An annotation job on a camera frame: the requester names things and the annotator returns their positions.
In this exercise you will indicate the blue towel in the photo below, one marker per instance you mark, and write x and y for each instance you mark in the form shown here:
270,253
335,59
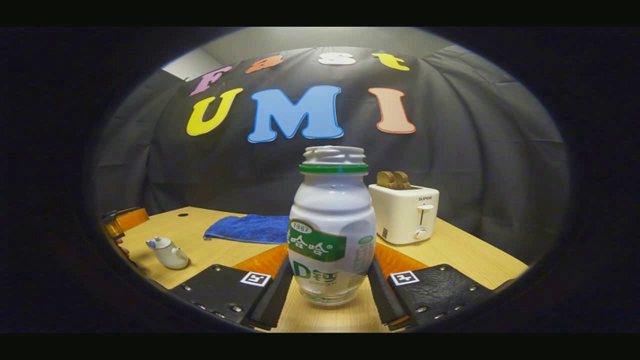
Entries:
250,229

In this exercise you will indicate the white toaster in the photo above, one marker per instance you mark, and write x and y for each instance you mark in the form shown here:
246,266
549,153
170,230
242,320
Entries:
400,215

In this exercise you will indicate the black backdrop cloth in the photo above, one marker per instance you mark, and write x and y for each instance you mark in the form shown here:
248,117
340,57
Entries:
450,150

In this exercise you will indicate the white ceramic teacup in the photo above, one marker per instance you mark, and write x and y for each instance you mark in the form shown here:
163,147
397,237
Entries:
172,257

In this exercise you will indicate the white water bottle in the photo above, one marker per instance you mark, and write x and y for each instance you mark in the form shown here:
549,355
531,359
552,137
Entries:
330,215

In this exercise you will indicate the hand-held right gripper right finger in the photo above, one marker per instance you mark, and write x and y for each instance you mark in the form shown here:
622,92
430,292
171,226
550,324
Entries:
382,300

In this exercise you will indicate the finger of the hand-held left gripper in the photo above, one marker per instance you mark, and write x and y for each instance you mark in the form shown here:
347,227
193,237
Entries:
113,229
132,219

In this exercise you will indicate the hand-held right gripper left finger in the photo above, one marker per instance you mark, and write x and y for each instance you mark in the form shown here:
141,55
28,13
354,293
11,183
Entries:
277,300

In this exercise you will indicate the brown bread slice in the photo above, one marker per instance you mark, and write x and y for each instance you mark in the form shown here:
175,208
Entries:
384,180
403,180

